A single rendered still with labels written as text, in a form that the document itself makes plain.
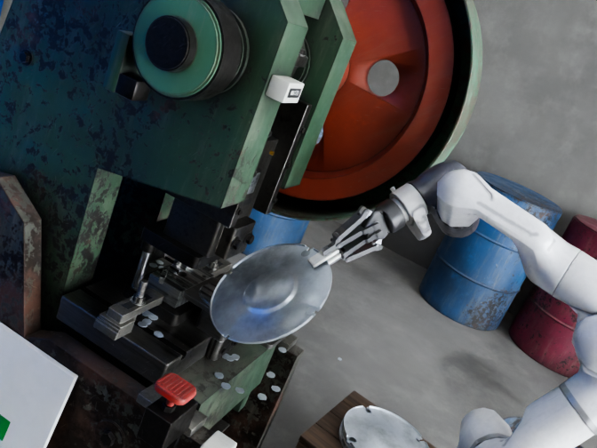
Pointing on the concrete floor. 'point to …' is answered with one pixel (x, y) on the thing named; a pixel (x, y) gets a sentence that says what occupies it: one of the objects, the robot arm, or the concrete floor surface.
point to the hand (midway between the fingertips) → (324, 258)
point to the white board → (29, 392)
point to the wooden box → (328, 428)
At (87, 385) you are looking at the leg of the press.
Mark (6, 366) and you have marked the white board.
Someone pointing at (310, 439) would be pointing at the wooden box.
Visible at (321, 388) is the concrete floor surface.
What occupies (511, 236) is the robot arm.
